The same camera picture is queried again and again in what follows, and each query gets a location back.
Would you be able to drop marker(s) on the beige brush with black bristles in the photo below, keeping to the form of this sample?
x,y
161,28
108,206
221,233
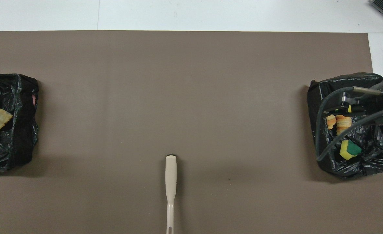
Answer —
x,y
170,175

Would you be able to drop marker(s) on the green and yellow sponge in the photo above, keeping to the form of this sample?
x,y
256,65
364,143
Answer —
x,y
350,149

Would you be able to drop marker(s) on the pale flaky pastry piece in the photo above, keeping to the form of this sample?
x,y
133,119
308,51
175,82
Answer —
x,y
0,119
331,122

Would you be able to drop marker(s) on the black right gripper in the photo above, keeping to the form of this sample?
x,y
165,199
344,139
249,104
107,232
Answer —
x,y
375,102

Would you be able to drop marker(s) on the striped croissant piece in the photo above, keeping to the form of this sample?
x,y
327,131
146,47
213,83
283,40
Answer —
x,y
343,123

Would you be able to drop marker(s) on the black bag lined bin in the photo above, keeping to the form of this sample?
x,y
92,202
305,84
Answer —
x,y
19,130
363,162

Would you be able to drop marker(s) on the brown table mat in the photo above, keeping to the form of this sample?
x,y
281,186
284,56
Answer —
x,y
178,97

